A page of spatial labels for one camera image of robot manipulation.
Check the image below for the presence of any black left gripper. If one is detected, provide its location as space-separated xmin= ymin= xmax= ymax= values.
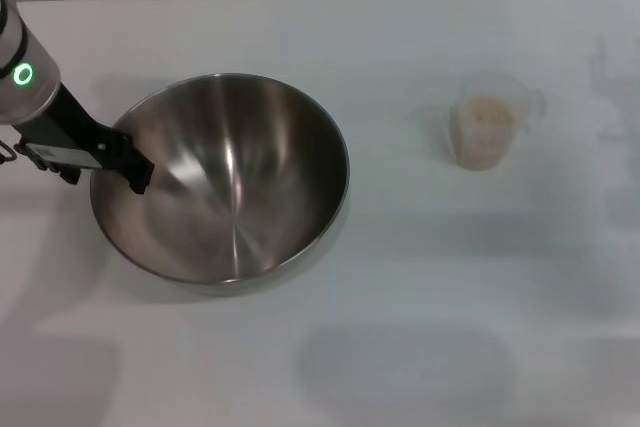
xmin=17 ymin=82 xmax=154 ymax=196

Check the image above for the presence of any stainless steel mixing bowl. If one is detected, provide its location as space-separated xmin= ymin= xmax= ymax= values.
xmin=89 ymin=72 xmax=351 ymax=297

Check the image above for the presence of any clear plastic measuring cup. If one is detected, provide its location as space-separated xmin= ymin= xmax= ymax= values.
xmin=448 ymin=72 xmax=547 ymax=172

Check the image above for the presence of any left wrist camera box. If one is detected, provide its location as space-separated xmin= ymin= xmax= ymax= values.
xmin=19 ymin=141 xmax=104 ymax=186

